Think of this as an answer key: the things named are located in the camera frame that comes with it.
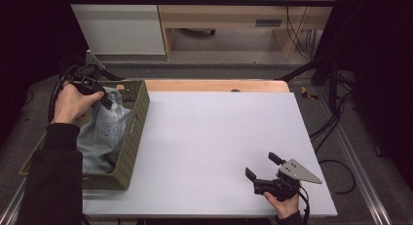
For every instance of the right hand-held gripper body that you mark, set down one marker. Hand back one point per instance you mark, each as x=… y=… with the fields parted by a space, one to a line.
x=281 y=186

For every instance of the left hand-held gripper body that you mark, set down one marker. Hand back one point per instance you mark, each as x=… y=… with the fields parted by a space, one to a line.
x=85 y=78

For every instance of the light blue-grey cloth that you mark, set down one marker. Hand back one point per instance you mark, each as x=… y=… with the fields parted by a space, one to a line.
x=104 y=134

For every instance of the olive green basket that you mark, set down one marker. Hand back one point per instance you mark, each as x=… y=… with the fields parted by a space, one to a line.
x=128 y=160

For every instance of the person's right hand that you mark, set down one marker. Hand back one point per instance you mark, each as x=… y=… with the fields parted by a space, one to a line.
x=285 y=207

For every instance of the person's left hand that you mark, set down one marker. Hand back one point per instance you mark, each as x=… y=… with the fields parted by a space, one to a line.
x=72 y=104

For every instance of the white table mat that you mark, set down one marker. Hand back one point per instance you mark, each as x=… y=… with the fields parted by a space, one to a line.
x=211 y=147

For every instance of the white cabinet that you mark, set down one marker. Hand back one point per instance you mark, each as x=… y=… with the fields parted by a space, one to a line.
x=118 y=27

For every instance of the yellow and black tool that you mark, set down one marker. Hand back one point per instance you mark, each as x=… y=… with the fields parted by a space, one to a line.
x=307 y=94

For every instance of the black curtain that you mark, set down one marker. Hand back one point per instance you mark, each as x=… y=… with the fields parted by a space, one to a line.
x=383 y=66
x=29 y=33

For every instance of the black metal stand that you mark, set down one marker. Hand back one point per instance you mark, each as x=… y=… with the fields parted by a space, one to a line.
x=324 y=69

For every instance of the black horizontal bar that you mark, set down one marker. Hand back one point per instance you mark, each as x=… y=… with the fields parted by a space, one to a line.
x=201 y=1

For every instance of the wooden desk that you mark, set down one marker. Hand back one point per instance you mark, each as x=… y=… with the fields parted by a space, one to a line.
x=227 y=15

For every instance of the aluminium floor rail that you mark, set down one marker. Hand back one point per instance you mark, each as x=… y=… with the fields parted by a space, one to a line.
x=357 y=173

